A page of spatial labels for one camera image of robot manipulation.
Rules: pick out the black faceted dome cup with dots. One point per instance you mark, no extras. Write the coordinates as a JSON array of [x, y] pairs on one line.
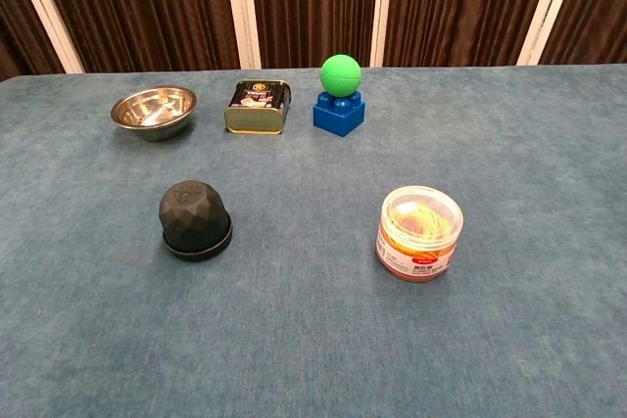
[[191, 212]]

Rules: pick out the black round lid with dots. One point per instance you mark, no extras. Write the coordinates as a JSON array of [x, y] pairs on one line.
[[196, 254]]

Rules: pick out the blue toy building brick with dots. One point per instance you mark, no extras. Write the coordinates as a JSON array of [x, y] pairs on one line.
[[338, 119]]

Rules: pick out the black and gold tin can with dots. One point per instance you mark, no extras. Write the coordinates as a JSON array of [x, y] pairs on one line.
[[255, 95]]

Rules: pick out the green ball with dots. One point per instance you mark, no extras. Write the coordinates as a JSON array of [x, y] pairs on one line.
[[340, 74]]

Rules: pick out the blue table cloth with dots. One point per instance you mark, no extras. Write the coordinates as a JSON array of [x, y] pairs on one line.
[[313, 339]]

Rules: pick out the stainless steel bowl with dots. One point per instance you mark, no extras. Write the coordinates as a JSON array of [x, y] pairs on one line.
[[152, 109]]

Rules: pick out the white partition frame post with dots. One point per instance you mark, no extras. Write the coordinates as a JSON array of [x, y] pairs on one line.
[[383, 7], [45, 12], [242, 7], [545, 7]]

